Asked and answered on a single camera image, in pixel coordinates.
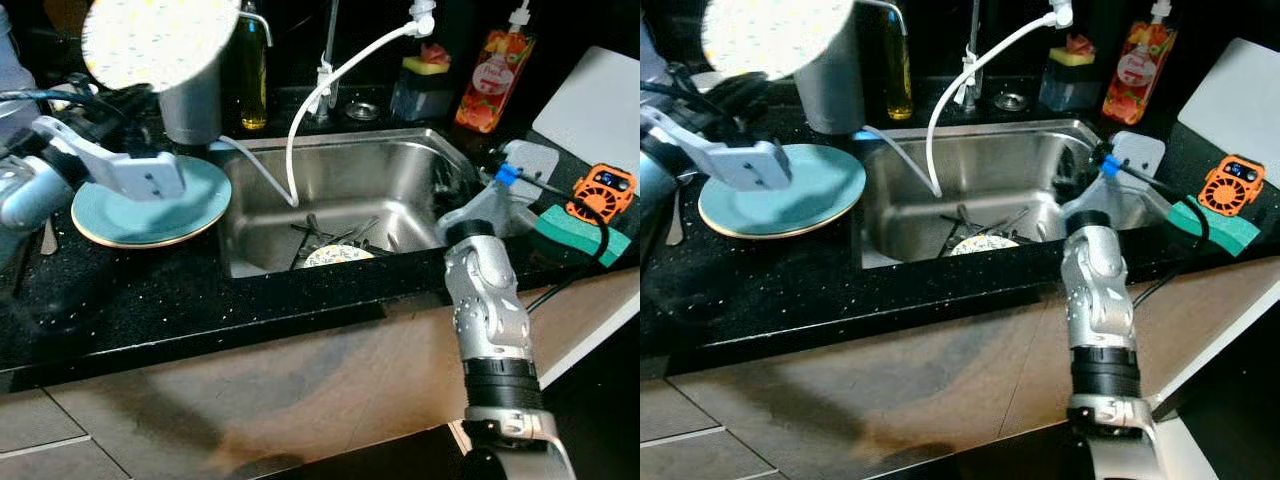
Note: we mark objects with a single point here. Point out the white faucet diverter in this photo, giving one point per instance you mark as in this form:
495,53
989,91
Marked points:
1061,12
423,18

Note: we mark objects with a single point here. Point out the orange dish soap bottle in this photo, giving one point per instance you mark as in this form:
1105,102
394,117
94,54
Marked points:
490,85
1135,75

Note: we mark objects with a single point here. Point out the teal plate with tan rim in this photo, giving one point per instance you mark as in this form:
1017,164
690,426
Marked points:
170,220
800,200

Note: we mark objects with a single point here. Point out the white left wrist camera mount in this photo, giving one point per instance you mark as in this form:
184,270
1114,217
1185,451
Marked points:
745,165
140,178

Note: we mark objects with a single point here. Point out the white cutting board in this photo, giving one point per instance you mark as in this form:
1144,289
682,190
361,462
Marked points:
595,105
1235,100

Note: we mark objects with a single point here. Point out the round metal hole cover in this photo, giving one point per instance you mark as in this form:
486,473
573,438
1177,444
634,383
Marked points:
362,111
1010,101

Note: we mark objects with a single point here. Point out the grey metal utensil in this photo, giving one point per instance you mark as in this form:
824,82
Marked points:
675,220

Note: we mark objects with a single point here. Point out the green sponge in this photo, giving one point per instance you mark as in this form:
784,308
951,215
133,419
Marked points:
575,235
1215,228

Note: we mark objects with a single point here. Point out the brown cabinet front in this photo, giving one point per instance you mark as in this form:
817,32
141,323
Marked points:
900,370
300,380

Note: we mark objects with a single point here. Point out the red scrubber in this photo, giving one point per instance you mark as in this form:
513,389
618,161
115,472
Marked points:
436,52
1082,44

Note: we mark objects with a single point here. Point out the orange handheld fan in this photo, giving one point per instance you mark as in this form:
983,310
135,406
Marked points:
600,195
1230,188

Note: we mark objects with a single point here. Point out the chrome faucet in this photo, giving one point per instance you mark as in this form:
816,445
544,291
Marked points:
972,40
330,40

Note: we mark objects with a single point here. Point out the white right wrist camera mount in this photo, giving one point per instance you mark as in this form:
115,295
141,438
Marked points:
490,210
1140,155

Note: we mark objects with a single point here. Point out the white speckled plate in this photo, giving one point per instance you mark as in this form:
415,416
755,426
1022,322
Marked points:
775,35

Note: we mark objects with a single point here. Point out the white tape strip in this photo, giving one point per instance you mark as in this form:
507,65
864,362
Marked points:
968,70
325,75

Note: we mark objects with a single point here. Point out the dark metal grate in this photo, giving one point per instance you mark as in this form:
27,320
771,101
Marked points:
965,222
320,232

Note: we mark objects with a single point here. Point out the stainless steel sink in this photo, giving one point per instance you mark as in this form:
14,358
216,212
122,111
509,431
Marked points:
370,175
1010,165

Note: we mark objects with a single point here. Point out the yellow oil bottle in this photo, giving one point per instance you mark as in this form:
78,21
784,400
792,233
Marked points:
252,90
897,85

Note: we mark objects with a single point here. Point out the pale yellow speckled plate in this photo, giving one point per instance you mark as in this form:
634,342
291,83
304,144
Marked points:
985,246
340,257

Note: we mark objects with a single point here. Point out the grey water filter canister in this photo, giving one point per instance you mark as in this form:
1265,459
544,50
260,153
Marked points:
190,110
830,95

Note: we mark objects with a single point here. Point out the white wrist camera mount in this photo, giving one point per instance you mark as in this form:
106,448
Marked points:
1140,155
490,210
140,178
745,165

